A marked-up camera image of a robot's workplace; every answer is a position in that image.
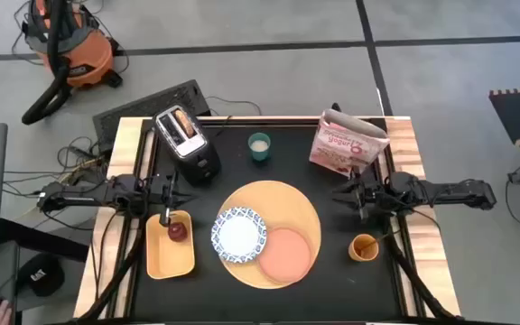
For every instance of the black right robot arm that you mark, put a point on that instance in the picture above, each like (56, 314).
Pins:
(445, 193)

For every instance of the white milk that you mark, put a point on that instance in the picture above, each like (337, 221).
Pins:
(260, 145)

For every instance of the yellow rectangular tray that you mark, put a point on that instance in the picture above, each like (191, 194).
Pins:
(167, 259)

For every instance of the black and silver toaster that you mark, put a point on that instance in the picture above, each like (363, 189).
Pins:
(197, 158)

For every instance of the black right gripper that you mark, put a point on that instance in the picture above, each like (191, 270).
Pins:
(367, 194)

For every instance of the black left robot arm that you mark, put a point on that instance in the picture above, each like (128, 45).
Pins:
(84, 194)

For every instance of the black cap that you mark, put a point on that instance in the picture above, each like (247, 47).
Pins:
(41, 275)

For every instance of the green plastic cup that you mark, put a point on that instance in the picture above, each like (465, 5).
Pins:
(259, 155)

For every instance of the pink round plate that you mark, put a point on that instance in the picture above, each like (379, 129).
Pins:
(285, 257)

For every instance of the pink yogurt cereal bag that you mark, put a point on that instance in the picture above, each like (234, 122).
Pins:
(346, 149)

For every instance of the black perforated panel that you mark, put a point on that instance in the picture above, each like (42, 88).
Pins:
(142, 108)

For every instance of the round yellow placemat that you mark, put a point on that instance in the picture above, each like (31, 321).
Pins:
(282, 203)

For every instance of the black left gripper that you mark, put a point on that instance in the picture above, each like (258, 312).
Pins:
(163, 194)

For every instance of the wooden spoon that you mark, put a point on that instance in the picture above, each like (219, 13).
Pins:
(370, 243)

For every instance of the toasted bagel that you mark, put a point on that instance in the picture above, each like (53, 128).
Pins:
(184, 123)

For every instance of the black table mat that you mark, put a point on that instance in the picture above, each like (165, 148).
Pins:
(287, 307)

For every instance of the orange plastic cup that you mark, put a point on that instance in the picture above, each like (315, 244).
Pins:
(363, 255)

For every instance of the blue patterned white bowl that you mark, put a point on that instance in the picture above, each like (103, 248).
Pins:
(238, 235)

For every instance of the red apple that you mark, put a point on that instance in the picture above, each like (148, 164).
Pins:
(178, 232)

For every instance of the orange shop vacuum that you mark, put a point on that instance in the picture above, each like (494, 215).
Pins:
(88, 58)

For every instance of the black aluminium table frame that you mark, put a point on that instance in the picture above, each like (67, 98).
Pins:
(278, 121)

